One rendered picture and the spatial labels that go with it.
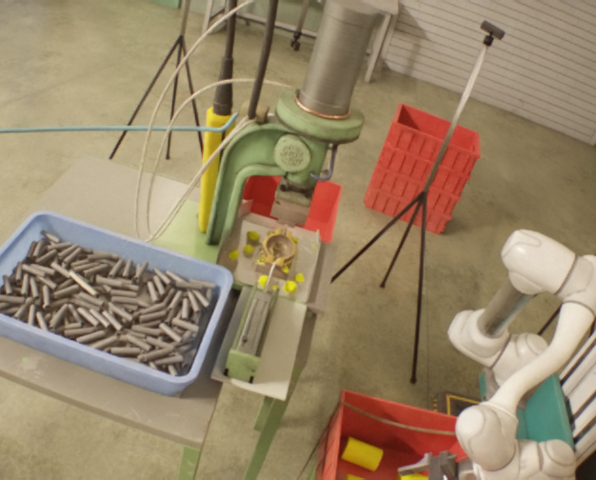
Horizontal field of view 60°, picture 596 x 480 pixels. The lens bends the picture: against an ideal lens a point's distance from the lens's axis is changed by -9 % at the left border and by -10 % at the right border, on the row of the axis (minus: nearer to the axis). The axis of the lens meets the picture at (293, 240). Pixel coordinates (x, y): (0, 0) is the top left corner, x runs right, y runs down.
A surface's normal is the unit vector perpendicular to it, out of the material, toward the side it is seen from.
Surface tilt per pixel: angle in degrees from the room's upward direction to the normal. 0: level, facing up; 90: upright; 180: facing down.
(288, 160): 90
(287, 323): 0
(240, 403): 0
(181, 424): 0
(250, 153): 90
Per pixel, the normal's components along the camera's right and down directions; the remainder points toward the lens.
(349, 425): -0.15, 0.58
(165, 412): 0.25, -0.77
